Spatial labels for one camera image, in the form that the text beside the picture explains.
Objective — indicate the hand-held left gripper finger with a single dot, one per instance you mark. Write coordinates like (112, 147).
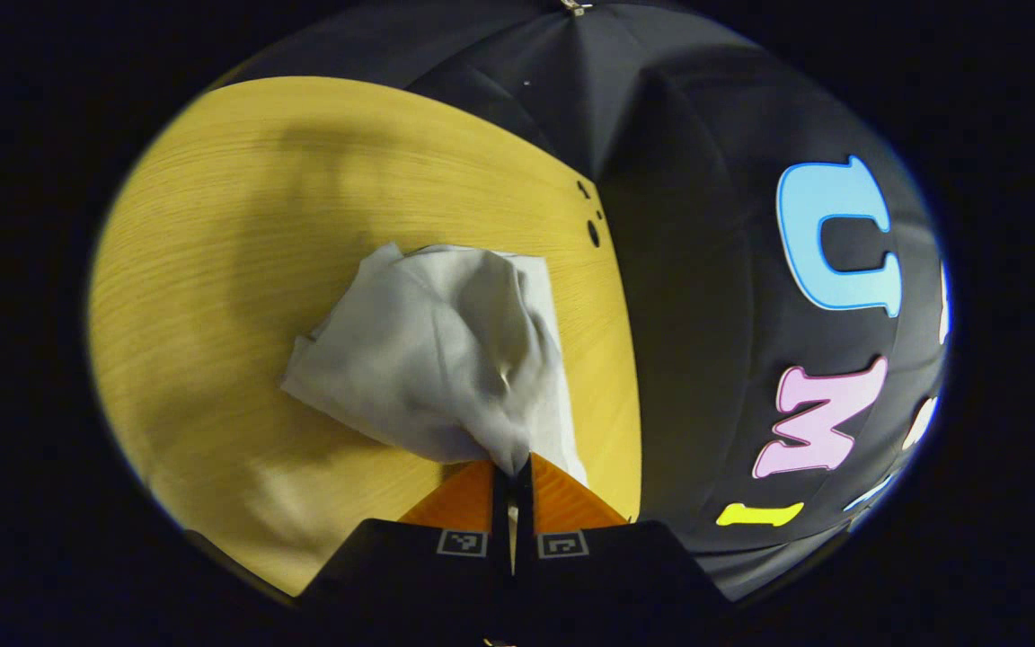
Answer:
(499, 539)
(522, 539)

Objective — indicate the white jeans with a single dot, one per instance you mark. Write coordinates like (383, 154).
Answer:
(437, 350)

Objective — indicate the black backdrop cloth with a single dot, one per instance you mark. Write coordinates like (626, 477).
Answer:
(688, 270)

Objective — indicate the silver metal clip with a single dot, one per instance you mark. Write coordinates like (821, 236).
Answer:
(576, 7)

